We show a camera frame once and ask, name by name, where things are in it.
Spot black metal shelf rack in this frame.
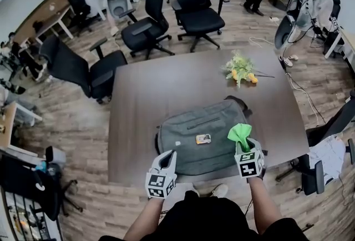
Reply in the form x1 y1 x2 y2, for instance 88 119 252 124
0 187 63 241

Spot artificial yellow flower bouquet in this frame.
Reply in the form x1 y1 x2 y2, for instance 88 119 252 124
221 49 276 88

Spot person's right white shoe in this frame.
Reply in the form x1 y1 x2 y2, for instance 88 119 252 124
210 183 229 198

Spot person's right forearm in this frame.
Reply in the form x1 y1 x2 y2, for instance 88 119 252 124
246 177 283 235

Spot person's black clothing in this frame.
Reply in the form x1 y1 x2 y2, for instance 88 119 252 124
98 189 310 241

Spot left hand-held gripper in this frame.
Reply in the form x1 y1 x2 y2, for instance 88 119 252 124
146 150 178 200

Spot black mesh office chair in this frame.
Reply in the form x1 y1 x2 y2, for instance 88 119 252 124
167 0 231 53

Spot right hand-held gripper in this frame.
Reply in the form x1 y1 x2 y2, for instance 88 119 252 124
234 137 267 179

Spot grey waste bin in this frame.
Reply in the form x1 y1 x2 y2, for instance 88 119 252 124
44 145 67 177

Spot white checked garment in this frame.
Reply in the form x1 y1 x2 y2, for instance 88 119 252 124
307 135 347 187

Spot person's left forearm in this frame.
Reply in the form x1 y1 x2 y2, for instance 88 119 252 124
123 197 164 239

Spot wooden desk white legs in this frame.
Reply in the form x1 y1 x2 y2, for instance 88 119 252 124
0 101 43 152
33 5 75 41

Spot small shiny packet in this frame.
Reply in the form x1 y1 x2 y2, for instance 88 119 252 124
195 133 212 145

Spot green cloth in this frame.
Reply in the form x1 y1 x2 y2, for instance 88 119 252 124
227 123 252 153

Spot grey fabric backpack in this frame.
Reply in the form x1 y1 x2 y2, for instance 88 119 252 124
154 95 268 177

